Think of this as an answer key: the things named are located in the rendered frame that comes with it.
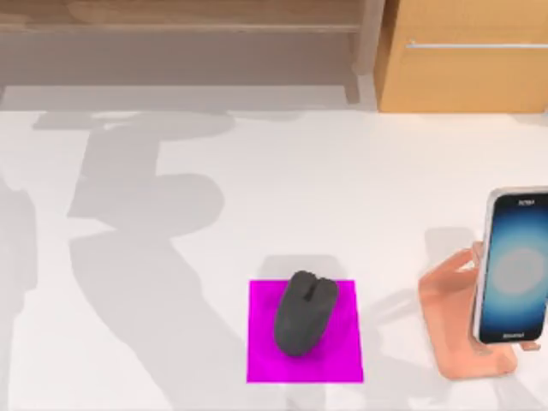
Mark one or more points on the open wooden shelf unit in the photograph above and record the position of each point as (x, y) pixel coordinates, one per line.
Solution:
(180, 47)

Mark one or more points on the smartphone with blue screen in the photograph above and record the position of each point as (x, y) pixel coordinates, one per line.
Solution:
(516, 274)

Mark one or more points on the salmon phone stand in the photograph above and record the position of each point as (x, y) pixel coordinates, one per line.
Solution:
(454, 317)

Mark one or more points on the magenta square mat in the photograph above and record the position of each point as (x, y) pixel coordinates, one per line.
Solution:
(338, 364)

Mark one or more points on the dark grey computer mouse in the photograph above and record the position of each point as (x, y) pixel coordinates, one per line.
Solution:
(302, 317)

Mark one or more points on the light wooden cupboard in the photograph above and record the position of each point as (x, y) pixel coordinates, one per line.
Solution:
(462, 81)

